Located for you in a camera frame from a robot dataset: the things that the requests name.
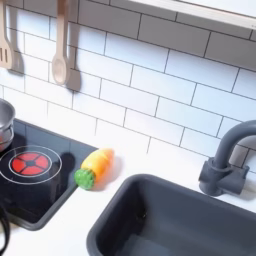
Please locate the wooden slotted spatula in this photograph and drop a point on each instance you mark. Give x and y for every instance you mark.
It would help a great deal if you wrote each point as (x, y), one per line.
(4, 50)

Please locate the black stove top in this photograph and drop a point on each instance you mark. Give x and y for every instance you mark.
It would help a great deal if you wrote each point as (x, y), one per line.
(36, 186)

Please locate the dark grey tap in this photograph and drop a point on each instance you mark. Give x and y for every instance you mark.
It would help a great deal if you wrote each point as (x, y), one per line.
(226, 166)

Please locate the orange toy carrot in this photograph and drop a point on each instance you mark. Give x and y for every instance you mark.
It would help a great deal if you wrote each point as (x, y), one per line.
(96, 165)

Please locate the steel pot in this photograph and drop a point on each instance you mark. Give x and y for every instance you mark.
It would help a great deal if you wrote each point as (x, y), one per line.
(4, 116)

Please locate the white shelf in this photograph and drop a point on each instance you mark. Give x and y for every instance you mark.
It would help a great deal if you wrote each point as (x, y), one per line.
(213, 11)

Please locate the dark grey sink basin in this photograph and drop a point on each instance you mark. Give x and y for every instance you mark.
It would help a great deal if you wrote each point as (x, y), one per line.
(180, 220)

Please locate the wooden spoon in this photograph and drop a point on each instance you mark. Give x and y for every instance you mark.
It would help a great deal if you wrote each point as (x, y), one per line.
(61, 63)

